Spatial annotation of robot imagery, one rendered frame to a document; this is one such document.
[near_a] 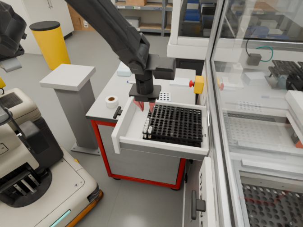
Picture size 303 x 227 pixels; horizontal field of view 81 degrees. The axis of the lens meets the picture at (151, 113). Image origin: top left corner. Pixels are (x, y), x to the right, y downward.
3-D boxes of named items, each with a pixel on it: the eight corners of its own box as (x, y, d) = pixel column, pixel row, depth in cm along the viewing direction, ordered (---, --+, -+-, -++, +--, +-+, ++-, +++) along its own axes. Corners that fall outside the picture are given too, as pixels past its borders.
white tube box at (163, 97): (148, 105, 100) (148, 100, 98) (149, 96, 107) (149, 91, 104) (170, 106, 100) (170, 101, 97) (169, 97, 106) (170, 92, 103)
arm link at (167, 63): (132, 34, 47) (126, 62, 45) (176, 35, 45) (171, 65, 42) (142, 60, 58) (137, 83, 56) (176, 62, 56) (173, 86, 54)
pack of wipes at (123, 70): (130, 76, 124) (130, 70, 121) (117, 76, 125) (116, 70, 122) (133, 66, 135) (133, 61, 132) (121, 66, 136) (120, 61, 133)
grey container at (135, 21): (121, 27, 416) (121, 19, 405) (125, 23, 438) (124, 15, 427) (138, 28, 411) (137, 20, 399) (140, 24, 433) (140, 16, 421)
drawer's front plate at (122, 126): (115, 153, 69) (111, 135, 62) (134, 107, 90) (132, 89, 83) (119, 154, 69) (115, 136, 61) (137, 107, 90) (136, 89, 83)
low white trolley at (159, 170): (108, 183, 145) (85, 115, 94) (129, 129, 191) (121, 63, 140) (179, 196, 137) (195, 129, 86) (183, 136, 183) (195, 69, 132)
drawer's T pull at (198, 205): (190, 220, 45) (191, 218, 44) (191, 191, 50) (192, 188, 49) (205, 223, 44) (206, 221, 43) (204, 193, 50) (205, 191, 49)
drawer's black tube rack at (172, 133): (142, 143, 71) (142, 132, 66) (150, 114, 84) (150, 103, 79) (199, 152, 68) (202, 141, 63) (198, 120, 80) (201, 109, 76)
